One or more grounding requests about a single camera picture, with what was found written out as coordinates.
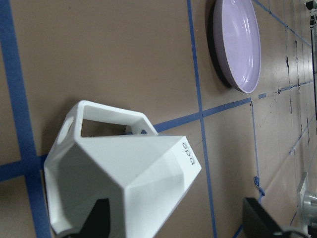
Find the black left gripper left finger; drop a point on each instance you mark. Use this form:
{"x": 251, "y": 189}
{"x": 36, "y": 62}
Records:
{"x": 97, "y": 224}

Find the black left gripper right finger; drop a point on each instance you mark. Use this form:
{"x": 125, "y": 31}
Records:
{"x": 257, "y": 223}

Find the lilac plate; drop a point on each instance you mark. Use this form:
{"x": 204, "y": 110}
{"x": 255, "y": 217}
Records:
{"x": 237, "y": 43}

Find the loose blue tape strip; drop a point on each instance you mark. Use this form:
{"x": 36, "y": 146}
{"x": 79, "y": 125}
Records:
{"x": 256, "y": 180}

